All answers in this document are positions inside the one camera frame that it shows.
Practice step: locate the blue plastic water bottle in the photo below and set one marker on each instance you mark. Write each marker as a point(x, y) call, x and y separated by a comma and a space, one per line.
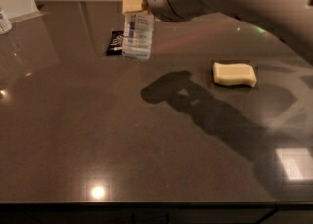
point(138, 34)

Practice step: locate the black snack bar wrapper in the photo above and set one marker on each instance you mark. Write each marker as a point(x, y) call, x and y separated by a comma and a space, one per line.
point(116, 43)

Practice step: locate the yellow sponge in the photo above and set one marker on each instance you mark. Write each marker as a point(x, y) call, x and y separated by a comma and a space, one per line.
point(234, 74)

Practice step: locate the white container at left edge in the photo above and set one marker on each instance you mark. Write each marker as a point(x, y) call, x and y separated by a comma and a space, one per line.
point(5, 24)

